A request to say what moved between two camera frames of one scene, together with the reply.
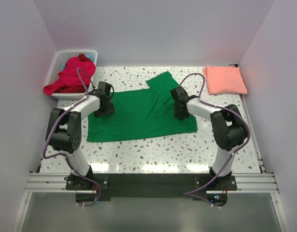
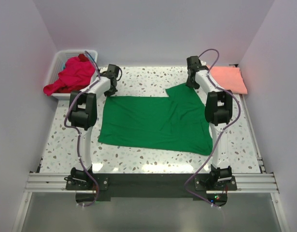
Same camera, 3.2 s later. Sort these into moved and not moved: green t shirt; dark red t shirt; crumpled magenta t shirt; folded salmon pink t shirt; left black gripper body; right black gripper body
Moved: left black gripper body; green t shirt; right black gripper body
Not moved: folded salmon pink t shirt; dark red t shirt; crumpled magenta t shirt
